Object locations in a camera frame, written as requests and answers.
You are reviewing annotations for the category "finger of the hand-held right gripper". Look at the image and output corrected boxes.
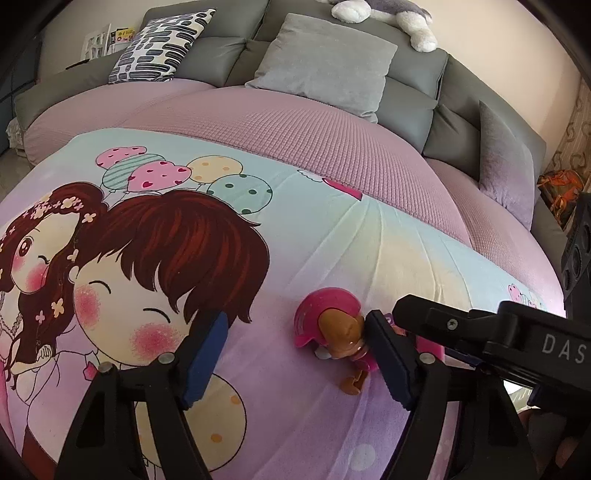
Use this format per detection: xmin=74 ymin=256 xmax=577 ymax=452
xmin=392 ymin=295 xmax=591 ymax=386
xmin=444 ymin=347 xmax=506 ymax=372

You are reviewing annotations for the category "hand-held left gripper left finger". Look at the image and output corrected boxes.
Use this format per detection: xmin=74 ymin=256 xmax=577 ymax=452
xmin=55 ymin=311 xmax=229 ymax=480

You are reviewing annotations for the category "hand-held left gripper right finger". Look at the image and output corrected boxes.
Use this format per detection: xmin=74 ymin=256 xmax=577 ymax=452
xmin=367 ymin=310 xmax=536 ymax=480

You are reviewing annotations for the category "pink helmet toy figure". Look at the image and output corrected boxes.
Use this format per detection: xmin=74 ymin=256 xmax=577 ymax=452
xmin=294 ymin=287 xmax=386 ymax=395

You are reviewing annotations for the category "orange bag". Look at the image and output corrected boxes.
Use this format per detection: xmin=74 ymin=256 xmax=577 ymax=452
xmin=537 ymin=168 xmax=585 ymax=227

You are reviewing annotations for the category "pink seat cover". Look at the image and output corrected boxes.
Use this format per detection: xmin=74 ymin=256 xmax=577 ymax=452
xmin=425 ymin=157 xmax=568 ymax=319
xmin=23 ymin=78 xmax=474 ymax=250

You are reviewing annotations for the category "purple grey cushion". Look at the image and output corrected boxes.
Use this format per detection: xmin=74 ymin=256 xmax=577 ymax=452
xmin=478 ymin=100 xmax=536 ymax=232

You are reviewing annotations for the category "beige patterned curtain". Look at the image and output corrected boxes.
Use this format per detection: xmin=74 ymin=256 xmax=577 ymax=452
xmin=545 ymin=88 xmax=591 ymax=181

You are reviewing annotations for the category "printed cartoon blanket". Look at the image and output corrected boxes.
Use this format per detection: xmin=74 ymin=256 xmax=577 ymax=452
xmin=0 ymin=127 xmax=568 ymax=480

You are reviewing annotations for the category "grey sofa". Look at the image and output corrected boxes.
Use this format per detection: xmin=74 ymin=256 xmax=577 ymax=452
xmin=13 ymin=0 xmax=571 ymax=259

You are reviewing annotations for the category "grey white plush dog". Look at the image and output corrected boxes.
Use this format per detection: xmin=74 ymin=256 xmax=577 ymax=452
xmin=329 ymin=0 xmax=438 ymax=53

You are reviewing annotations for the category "black white patterned cushion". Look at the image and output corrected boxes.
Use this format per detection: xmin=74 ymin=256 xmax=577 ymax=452
xmin=108 ymin=8 xmax=217 ymax=85

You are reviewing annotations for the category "stack of magazines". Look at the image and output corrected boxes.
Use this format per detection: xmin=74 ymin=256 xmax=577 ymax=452
xmin=82 ymin=23 xmax=139 ymax=61

